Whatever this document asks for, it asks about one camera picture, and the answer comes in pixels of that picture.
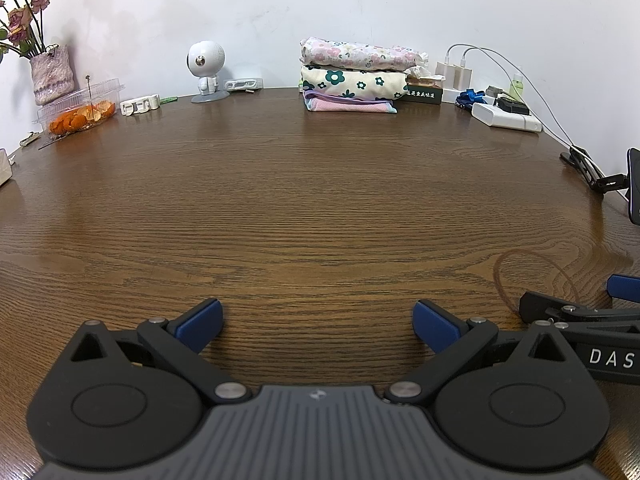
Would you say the white charging cable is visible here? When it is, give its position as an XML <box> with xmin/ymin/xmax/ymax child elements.
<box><xmin>445</xmin><ymin>44</ymin><xmax>576</xmax><ymax>148</ymax></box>
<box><xmin>461</xmin><ymin>46</ymin><xmax>581</xmax><ymax>151</ymax></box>

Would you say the black battery charger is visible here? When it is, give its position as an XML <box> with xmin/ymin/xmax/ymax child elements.
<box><xmin>497</xmin><ymin>97</ymin><xmax>531</xmax><ymax>116</ymax></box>

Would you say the dark green tissue box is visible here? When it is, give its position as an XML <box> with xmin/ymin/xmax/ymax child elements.
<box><xmin>405</xmin><ymin>77</ymin><xmax>444</xmax><ymax>106</ymax></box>

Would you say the cream teal-flower garment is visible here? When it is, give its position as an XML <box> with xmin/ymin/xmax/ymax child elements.
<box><xmin>300</xmin><ymin>65</ymin><xmax>410</xmax><ymax>102</ymax></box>

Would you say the white plastic clip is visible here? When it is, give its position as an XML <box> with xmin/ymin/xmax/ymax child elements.
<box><xmin>120</xmin><ymin>95</ymin><xmax>161</xmax><ymax>117</ymax></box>
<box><xmin>223</xmin><ymin>77</ymin><xmax>263</xmax><ymax>93</ymax></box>

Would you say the pink floral garment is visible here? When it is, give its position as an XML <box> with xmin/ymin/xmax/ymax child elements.
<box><xmin>300</xmin><ymin>37</ymin><xmax>431</xmax><ymax>72</ymax></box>

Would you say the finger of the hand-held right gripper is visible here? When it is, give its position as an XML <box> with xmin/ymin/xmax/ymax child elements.
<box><xmin>606</xmin><ymin>274</ymin><xmax>640</xmax><ymax>305</ymax></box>
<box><xmin>519</xmin><ymin>290</ymin><xmax>640</xmax><ymax>343</ymax></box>

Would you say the pink blue mesh garment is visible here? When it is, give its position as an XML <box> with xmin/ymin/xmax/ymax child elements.
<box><xmin>303</xmin><ymin>91</ymin><xmax>398</xmax><ymax>113</ymax></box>

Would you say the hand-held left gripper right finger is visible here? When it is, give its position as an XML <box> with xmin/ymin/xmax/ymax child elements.
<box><xmin>384</xmin><ymin>300</ymin><xmax>591</xmax><ymax>406</ymax></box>

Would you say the dried rose bouquet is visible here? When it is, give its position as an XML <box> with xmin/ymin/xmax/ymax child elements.
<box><xmin>0</xmin><ymin>0</ymin><xmax>51</xmax><ymax>58</ymax></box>

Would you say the white astronaut figurine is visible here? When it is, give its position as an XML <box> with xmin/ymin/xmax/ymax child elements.
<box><xmin>186</xmin><ymin>40</ymin><xmax>231</xmax><ymax>104</ymax></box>

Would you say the white power strip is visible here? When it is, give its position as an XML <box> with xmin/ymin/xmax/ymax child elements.
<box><xmin>471</xmin><ymin>102</ymin><xmax>543</xmax><ymax>133</ymax></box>

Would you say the clear box of orange peels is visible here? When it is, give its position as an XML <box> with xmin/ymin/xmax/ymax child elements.
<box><xmin>34</xmin><ymin>78</ymin><xmax>126</xmax><ymax>138</ymax></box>

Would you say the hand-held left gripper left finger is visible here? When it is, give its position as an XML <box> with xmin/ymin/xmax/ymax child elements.
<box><xmin>52</xmin><ymin>298</ymin><xmax>252</xmax><ymax>405</ymax></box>

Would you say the black phone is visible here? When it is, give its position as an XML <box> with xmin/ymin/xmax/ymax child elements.
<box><xmin>627</xmin><ymin>147</ymin><xmax>640</xmax><ymax>226</ymax></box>

